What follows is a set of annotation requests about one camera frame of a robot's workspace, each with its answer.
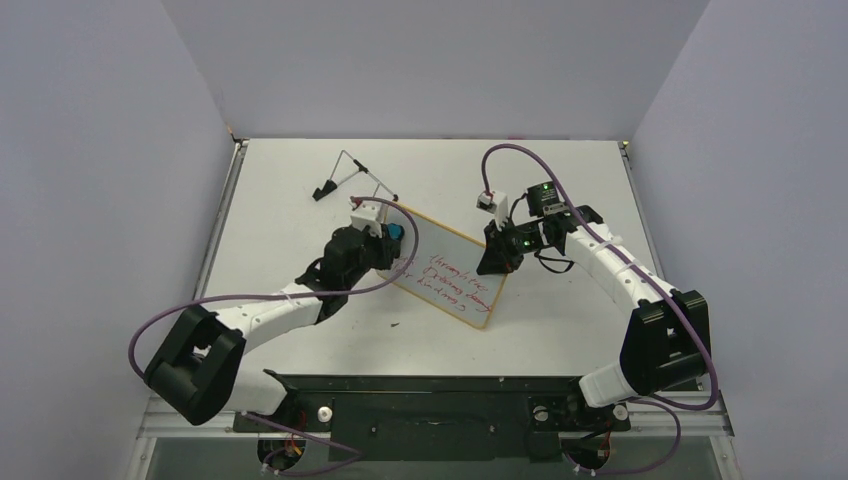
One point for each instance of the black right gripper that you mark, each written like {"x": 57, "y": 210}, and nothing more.
{"x": 501, "y": 245}

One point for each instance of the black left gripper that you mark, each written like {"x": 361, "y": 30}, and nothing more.
{"x": 385, "y": 247}

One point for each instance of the blue whiteboard eraser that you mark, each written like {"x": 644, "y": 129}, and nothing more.
{"x": 394, "y": 231}

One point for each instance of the yellow framed whiteboard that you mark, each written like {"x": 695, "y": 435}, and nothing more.
{"x": 438, "y": 264}

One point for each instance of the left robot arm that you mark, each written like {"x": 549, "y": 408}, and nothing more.
{"x": 198, "y": 367}

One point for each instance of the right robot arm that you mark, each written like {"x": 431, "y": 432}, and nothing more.
{"x": 667, "y": 334}

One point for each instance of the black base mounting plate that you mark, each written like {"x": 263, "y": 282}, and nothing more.
{"x": 447, "y": 418}

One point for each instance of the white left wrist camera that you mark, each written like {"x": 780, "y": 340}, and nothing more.
{"x": 367, "y": 216}

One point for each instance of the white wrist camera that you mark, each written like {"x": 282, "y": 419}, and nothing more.
{"x": 495, "y": 203}
{"x": 367, "y": 216}

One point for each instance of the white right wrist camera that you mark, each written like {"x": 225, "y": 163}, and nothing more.
{"x": 495, "y": 203}

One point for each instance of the black wire easel stand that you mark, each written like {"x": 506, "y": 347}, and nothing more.
{"x": 336, "y": 179}

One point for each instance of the aluminium extrusion rail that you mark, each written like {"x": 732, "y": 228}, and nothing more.
{"x": 647, "y": 418}

